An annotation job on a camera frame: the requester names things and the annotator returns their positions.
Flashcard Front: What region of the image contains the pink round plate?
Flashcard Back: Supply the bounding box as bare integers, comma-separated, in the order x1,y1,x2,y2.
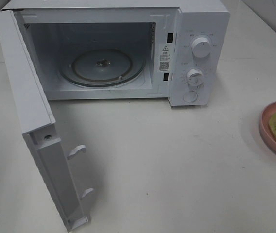
259,102,276,154

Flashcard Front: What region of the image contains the round white door button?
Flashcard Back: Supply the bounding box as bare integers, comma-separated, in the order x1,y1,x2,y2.
183,91,198,103

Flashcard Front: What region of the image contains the white warning label sticker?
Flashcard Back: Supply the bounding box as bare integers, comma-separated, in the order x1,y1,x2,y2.
157,43,174,72

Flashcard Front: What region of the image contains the white timer knob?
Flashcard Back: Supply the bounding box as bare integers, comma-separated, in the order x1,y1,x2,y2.
186,68,204,86

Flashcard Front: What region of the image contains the white microwave door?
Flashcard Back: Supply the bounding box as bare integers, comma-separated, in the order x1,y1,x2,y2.
0,10,89,232

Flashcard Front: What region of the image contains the white microwave oven body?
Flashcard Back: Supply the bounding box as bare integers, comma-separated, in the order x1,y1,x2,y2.
0,0,230,106

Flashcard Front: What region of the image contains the upper white power knob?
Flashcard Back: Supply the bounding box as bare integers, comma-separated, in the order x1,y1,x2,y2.
191,35,211,58

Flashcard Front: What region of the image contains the glass microwave turntable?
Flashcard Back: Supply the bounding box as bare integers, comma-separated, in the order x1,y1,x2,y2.
57,42,149,88

